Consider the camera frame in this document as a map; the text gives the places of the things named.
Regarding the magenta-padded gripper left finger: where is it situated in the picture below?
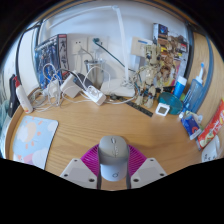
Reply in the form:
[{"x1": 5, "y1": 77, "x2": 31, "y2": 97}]
[{"x1": 59, "y1": 143, "x2": 103, "y2": 190}]

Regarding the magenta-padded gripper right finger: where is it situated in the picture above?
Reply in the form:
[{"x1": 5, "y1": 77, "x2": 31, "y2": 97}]
[{"x1": 125, "y1": 143, "x2": 168, "y2": 190}]

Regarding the grey computer mouse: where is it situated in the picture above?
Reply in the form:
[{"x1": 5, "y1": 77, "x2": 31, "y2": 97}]
[{"x1": 97, "y1": 134, "x2": 131, "y2": 183}]

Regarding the sun and clouds mouse pad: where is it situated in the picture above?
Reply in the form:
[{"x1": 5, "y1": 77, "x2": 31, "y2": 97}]
[{"x1": 12, "y1": 115, "x2": 59, "y2": 170}]

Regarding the blue tissue pack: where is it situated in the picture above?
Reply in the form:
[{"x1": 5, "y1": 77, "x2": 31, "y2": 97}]
[{"x1": 179, "y1": 111, "x2": 204, "y2": 141}]

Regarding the black ruler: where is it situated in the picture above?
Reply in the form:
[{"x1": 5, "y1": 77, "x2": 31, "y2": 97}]
[{"x1": 125, "y1": 99, "x2": 154, "y2": 118}]

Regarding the small white square clock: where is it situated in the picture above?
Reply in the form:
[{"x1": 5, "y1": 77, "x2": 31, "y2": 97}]
[{"x1": 155, "y1": 102, "x2": 171, "y2": 117}]

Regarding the white mug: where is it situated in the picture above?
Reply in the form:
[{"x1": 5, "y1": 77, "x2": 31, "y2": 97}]
[{"x1": 201, "y1": 134, "x2": 222, "y2": 163}]

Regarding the teal round dish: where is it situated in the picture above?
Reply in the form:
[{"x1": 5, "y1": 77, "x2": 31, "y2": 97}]
[{"x1": 157, "y1": 91, "x2": 184, "y2": 116}]

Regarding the red chips can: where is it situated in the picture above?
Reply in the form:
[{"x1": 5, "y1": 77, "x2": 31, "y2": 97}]
[{"x1": 195, "y1": 98, "x2": 224, "y2": 151}]

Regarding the white power strip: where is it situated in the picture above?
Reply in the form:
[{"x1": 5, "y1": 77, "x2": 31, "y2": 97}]
[{"x1": 84, "y1": 84, "x2": 107, "y2": 106}]

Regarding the white power adapter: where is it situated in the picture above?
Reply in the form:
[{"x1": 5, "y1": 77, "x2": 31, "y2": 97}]
[{"x1": 59, "y1": 73, "x2": 83, "y2": 99}]

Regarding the white multiport charger block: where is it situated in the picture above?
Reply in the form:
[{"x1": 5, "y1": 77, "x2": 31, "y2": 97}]
[{"x1": 46, "y1": 79, "x2": 61, "y2": 98}]

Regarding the blue and white cylinder bottle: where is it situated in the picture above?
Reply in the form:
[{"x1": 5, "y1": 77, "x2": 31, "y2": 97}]
[{"x1": 172, "y1": 75, "x2": 188, "y2": 100}]

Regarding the white pump bottle red cap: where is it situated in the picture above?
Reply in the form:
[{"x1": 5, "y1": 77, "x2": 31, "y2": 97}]
[{"x1": 13, "y1": 75, "x2": 34, "y2": 114}]

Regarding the wooden tree figure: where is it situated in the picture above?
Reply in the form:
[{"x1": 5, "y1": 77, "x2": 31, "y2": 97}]
[{"x1": 134, "y1": 43, "x2": 164, "y2": 108}]

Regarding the light checked bedding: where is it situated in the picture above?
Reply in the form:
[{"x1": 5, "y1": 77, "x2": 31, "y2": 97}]
[{"x1": 0, "y1": 99, "x2": 13, "y2": 158}]

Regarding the clear glass jar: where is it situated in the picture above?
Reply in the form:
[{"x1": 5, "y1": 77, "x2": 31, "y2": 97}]
[{"x1": 84, "y1": 59, "x2": 107, "y2": 88}]

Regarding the robot model kit box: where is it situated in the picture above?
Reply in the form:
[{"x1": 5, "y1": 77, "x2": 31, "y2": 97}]
[{"x1": 34, "y1": 33, "x2": 70, "y2": 90}]

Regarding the colourful printed boxes stack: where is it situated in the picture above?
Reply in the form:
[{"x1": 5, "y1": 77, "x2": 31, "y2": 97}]
[{"x1": 152, "y1": 22, "x2": 189, "y2": 88}]

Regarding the white cable tangle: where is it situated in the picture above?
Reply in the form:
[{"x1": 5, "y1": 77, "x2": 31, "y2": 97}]
[{"x1": 31, "y1": 63, "x2": 113, "y2": 108}]

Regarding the black cable green plug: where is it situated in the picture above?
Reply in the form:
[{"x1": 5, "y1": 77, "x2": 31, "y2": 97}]
[{"x1": 92, "y1": 37, "x2": 138, "y2": 73}]

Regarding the white wall note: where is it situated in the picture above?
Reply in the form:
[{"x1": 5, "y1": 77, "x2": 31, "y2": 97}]
[{"x1": 129, "y1": 35, "x2": 154, "y2": 58}]

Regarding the white wall socket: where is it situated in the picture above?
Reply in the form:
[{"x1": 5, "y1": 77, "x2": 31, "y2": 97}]
[
  {"x1": 88, "y1": 35, "x2": 109, "y2": 54},
  {"x1": 68, "y1": 37, "x2": 88, "y2": 56}
]

